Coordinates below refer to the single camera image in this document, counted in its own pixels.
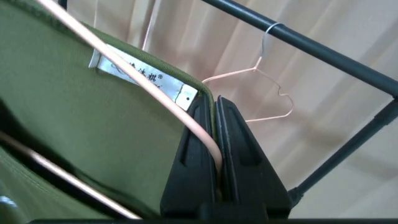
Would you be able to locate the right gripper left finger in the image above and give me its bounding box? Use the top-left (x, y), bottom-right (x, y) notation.
top-left (160, 93), bottom-right (218, 218)

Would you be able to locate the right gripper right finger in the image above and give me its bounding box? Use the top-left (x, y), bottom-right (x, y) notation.
top-left (216, 95), bottom-right (292, 218)

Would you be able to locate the pink clothes hanger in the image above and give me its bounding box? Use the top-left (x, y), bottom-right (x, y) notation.
top-left (201, 21), bottom-right (295, 123)
top-left (0, 0), bottom-right (223, 220)

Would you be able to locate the green printed t-shirt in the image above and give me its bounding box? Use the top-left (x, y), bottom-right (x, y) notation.
top-left (0, 0), bottom-right (217, 220)

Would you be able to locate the black clothes rack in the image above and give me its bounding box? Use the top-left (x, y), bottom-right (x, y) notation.
top-left (200, 0), bottom-right (398, 208)

